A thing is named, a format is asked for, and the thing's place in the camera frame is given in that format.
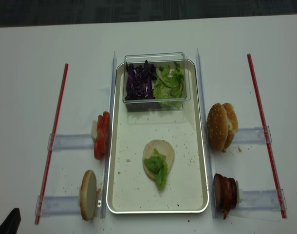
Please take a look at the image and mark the clear track upper left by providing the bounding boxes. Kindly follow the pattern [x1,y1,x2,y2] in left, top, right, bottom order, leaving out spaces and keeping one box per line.
[47,134,94,151]

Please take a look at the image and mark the right red rail strip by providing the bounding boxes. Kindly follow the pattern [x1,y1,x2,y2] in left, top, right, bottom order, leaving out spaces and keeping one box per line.
[247,54,287,219]

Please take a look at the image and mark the bottom bun on tray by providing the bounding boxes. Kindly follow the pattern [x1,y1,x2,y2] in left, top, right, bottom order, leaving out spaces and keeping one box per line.
[142,139,175,180]

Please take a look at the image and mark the sesame bun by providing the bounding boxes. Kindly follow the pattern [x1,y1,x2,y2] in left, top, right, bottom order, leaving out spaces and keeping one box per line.
[206,103,229,152]
[222,103,238,151]

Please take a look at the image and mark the left clear divider rail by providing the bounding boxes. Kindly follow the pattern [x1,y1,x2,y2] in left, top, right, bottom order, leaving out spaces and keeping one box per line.
[100,51,117,219]

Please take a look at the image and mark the tomato slice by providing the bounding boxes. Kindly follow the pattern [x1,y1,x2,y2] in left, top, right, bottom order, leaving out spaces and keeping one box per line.
[99,111,110,159]

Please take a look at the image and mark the white tomato pusher block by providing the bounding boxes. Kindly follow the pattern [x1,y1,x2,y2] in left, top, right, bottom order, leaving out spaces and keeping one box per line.
[91,120,97,141]

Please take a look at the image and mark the front sesame bun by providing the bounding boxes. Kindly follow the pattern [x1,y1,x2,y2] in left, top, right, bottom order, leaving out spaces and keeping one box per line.
[206,103,229,152]

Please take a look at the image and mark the clear plastic salad box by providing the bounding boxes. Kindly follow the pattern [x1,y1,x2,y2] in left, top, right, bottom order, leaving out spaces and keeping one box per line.
[122,52,190,112]

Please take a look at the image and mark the green lettuce in box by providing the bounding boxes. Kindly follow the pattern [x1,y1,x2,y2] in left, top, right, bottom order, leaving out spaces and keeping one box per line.
[153,61,185,99]

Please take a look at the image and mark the clear track lower right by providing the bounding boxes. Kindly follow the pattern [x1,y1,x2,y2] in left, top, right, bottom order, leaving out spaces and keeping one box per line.
[235,189,287,211]

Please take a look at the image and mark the rear meat slices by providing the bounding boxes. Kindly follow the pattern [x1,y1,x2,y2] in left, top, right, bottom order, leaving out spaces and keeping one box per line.
[222,177,238,219]

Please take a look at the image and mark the clear track lower left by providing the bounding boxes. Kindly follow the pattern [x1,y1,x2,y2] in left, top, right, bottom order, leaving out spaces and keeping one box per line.
[35,195,81,216]

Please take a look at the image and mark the metal baking tray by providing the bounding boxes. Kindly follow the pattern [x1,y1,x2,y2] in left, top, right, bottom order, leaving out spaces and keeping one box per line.
[106,61,209,214]

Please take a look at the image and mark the clear track upper right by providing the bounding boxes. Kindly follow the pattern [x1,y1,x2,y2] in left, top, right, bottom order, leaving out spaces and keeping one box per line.
[232,126,272,144]

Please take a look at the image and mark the remaining tomato slices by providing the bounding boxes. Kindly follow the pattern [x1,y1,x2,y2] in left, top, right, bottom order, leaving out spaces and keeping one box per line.
[94,115,104,160]

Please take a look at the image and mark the white meat pusher block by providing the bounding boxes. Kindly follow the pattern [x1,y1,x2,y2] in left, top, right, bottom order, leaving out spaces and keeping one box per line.
[236,180,243,208]

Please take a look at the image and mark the bun half standing left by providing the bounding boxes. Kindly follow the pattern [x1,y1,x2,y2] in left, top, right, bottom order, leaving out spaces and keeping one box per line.
[80,170,97,221]

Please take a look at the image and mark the lettuce leaf on bun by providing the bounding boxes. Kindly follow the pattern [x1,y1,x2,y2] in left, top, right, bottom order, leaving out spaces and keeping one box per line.
[144,148,168,190]

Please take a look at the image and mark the purple cabbage pieces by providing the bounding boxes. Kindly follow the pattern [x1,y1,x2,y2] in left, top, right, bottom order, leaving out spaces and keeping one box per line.
[125,60,157,100]

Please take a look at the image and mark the left red rail strip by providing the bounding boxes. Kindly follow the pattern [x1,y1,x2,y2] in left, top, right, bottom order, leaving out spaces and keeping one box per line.
[35,63,69,225]

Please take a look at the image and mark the clear track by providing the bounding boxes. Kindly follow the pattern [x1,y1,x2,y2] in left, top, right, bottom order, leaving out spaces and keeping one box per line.
[235,189,287,211]
[35,195,81,216]
[232,126,272,144]
[47,134,94,151]

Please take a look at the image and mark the front meat slice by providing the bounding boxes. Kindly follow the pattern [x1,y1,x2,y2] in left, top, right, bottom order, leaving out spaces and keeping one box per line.
[213,174,225,211]

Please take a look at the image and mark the red rail strip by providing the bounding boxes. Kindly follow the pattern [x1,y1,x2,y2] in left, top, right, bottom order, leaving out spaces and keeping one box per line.
[247,54,287,219]
[35,63,69,225]

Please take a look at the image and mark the rear sesame bun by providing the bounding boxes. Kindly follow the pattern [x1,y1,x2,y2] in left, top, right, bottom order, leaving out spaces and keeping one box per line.
[222,103,238,151]

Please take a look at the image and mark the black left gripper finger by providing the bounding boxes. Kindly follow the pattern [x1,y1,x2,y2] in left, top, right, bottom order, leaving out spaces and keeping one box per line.
[0,208,21,234]

